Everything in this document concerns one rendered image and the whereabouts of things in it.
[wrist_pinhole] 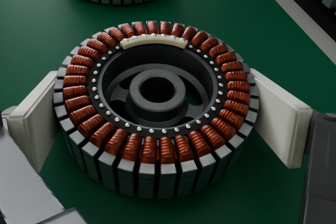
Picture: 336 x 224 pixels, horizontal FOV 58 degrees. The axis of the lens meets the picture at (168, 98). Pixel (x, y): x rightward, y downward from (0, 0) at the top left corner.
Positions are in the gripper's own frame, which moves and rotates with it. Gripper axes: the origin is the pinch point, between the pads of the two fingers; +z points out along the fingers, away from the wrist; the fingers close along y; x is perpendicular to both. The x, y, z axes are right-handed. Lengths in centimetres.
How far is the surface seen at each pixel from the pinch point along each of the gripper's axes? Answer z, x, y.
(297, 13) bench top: 11.6, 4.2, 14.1
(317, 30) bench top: 9.4, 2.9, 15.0
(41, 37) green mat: 8.3, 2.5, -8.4
